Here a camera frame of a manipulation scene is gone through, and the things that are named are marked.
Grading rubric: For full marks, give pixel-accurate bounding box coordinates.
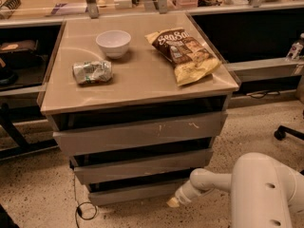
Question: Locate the dark shoe on shelf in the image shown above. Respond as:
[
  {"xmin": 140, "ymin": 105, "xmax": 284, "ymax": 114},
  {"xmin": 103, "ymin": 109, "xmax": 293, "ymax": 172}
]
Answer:
[{"xmin": 0, "ymin": 58, "xmax": 18, "ymax": 86}]

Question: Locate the sea salt chips bag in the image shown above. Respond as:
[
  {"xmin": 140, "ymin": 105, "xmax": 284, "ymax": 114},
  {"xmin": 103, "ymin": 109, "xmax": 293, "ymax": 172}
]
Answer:
[{"xmin": 145, "ymin": 28, "xmax": 221, "ymax": 86}]

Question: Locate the black cable under desk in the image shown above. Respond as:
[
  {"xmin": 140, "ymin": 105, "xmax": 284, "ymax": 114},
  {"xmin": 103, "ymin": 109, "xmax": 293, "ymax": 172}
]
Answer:
[{"xmin": 245, "ymin": 90, "xmax": 281, "ymax": 100}]

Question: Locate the white bowl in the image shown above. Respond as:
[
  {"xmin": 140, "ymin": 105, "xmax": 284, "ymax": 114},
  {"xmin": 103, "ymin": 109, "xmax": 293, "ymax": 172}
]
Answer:
[{"xmin": 96, "ymin": 30, "xmax": 131, "ymax": 59}]

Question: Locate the black floor cable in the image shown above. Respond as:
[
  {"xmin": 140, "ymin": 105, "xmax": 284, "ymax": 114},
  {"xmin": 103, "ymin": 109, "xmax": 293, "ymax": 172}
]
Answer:
[{"xmin": 73, "ymin": 174, "xmax": 99, "ymax": 228}]

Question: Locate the black spiral object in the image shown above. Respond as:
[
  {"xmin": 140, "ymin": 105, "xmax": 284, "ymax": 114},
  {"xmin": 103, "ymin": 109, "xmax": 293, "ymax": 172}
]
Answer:
[{"xmin": 0, "ymin": 0, "xmax": 21, "ymax": 20}]

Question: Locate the grey drawer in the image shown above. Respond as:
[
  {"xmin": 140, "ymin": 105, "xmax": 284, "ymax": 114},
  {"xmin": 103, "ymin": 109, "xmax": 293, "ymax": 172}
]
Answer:
[
  {"xmin": 50, "ymin": 95, "xmax": 228, "ymax": 157},
  {"xmin": 74, "ymin": 138, "xmax": 212, "ymax": 184},
  {"xmin": 88, "ymin": 168, "xmax": 193, "ymax": 206}
]

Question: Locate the purple paper on desk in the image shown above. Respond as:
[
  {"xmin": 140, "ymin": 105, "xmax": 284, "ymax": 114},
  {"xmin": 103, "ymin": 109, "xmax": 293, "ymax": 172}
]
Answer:
[{"xmin": 50, "ymin": 3, "xmax": 87, "ymax": 16}]

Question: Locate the brown box on shelf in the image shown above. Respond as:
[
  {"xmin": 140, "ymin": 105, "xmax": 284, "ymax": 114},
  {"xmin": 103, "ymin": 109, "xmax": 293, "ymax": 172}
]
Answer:
[{"xmin": 0, "ymin": 40, "xmax": 38, "ymax": 54}]

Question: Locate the plastic bottle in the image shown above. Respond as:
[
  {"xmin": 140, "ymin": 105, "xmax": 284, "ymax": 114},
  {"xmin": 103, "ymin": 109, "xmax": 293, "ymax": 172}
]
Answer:
[{"xmin": 286, "ymin": 33, "xmax": 304, "ymax": 60}]

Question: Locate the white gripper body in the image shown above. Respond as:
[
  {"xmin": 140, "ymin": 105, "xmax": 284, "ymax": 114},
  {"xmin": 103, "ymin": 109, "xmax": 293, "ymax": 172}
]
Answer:
[{"xmin": 174, "ymin": 180, "xmax": 213, "ymax": 205}]

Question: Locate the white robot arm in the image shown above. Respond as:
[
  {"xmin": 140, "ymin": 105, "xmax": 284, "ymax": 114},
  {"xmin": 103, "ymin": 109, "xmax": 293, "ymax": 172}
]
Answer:
[{"xmin": 167, "ymin": 153, "xmax": 304, "ymax": 228}]

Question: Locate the grey drawer cabinet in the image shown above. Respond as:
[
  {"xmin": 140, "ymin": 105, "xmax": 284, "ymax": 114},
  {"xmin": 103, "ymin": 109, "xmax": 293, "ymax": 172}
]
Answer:
[{"xmin": 36, "ymin": 11, "xmax": 241, "ymax": 195}]

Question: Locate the grey middle drawer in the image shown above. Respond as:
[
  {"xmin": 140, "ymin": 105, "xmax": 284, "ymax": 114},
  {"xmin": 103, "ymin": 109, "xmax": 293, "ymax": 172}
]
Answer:
[{"xmin": 74, "ymin": 138, "xmax": 212, "ymax": 184}]

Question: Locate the grey top drawer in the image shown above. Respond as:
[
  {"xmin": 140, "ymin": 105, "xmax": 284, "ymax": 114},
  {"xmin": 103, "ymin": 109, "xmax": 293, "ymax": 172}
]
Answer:
[{"xmin": 50, "ymin": 95, "xmax": 228, "ymax": 157}]

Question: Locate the grey bottom drawer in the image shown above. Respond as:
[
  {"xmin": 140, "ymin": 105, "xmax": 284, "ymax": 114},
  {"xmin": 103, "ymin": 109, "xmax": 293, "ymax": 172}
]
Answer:
[{"xmin": 88, "ymin": 168, "xmax": 193, "ymax": 206}]

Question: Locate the black office chair base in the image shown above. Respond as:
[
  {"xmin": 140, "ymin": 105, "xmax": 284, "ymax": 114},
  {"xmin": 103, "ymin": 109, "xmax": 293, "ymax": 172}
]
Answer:
[{"xmin": 274, "ymin": 125, "xmax": 304, "ymax": 141}]

